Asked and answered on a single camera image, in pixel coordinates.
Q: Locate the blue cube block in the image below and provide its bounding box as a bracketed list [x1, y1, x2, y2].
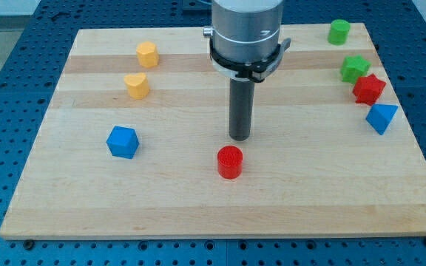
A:
[106, 126, 139, 159]

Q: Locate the yellow heart block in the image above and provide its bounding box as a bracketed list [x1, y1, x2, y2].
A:
[124, 72, 150, 100]

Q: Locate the green cylinder block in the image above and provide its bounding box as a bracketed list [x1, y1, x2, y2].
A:
[328, 19, 351, 45]

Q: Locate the red cylinder block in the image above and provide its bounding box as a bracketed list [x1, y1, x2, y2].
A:
[217, 146, 243, 180]

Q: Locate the wooden board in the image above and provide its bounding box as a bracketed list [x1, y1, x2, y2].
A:
[0, 23, 426, 240]

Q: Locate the black clamp ring mount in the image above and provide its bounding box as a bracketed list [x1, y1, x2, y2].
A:
[209, 38, 291, 83]

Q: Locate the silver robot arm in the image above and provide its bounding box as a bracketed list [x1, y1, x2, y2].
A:
[203, 0, 291, 141]

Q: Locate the yellow hexagon block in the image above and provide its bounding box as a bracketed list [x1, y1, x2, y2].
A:
[136, 41, 159, 68]

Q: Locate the blue triangle block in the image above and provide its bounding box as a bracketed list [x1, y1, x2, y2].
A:
[365, 103, 398, 135]

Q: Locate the green star block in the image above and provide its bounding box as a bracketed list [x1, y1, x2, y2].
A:
[340, 55, 371, 84]

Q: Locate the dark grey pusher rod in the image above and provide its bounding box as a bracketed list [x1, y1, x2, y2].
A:
[229, 79, 254, 141]

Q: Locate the red star block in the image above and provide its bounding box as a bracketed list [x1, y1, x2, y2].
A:
[353, 74, 387, 106]

